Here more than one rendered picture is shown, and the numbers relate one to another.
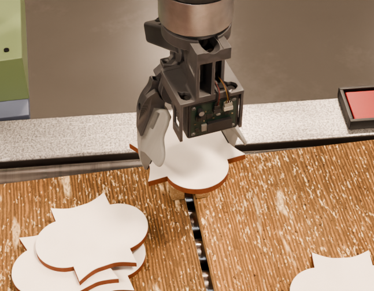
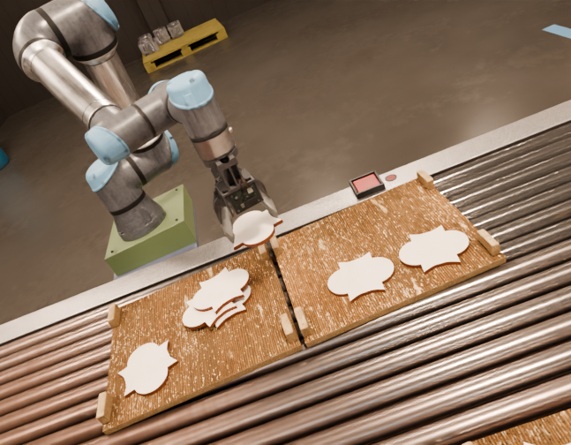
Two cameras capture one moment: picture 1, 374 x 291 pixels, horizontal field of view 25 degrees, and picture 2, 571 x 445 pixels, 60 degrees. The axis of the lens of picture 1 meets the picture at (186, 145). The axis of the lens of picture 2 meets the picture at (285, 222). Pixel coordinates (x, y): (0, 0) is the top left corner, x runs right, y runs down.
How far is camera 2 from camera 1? 31 cm
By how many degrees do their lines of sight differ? 14
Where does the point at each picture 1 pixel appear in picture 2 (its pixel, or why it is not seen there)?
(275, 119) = (318, 207)
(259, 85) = not seen: hidden behind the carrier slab
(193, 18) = (209, 148)
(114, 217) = (230, 276)
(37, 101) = not seen: hidden behind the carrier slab
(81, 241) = (214, 293)
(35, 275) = (194, 317)
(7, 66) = (178, 227)
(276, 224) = (319, 255)
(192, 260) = (275, 286)
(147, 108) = (217, 207)
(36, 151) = (197, 262)
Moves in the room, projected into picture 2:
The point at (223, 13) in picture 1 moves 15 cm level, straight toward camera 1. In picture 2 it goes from (225, 141) to (216, 184)
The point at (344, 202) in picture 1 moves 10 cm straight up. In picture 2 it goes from (355, 233) to (343, 199)
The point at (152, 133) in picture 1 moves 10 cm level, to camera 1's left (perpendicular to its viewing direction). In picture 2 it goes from (226, 221) to (182, 236)
